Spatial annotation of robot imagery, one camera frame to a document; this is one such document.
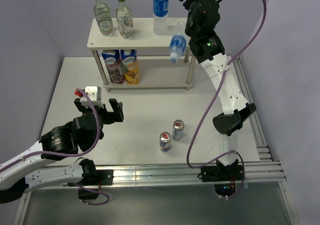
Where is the water bottle blue label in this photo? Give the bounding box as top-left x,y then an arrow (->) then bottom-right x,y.
153,0 -> 169,36
169,22 -> 188,63

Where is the glass soda bottle green cap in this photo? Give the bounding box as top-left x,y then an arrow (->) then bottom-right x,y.
94,0 -> 113,36

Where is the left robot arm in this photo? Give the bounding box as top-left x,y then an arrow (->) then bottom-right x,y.
0,98 -> 124,204

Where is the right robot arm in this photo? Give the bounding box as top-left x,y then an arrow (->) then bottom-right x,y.
178,0 -> 256,180

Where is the white two-tier shelf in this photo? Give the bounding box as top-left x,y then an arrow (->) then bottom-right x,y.
87,17 -> 196,92

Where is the purple grape juice carton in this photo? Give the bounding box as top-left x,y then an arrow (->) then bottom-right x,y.
101,50 -> 125,84

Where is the yellow pineapple juice carton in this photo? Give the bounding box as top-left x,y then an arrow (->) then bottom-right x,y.
120,49 -> 140,84

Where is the silver blue energy drink can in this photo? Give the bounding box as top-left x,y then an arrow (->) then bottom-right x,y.
172,119 -> 185,141

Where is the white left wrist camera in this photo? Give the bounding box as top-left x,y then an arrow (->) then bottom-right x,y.
74,86 -> 103,108

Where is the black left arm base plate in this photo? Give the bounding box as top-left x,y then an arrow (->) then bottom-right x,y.
75,169 -> 114,186

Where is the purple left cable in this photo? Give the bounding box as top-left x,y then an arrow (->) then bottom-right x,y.
0,91 -> 111,206

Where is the purple cable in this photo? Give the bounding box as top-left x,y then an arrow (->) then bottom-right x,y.
0,91 -> 111,206
186,0 -> 268,198

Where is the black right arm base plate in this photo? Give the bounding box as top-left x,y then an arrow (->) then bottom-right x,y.
198,165 -> 244,182

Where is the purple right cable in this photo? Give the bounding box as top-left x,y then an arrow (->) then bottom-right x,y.
186,0 -> 268,198

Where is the aluminium side rail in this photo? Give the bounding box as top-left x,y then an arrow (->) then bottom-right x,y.
233,58 -> 274,162

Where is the aluminium mounting rail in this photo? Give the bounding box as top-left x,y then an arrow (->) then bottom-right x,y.
23,161 -> 287,190

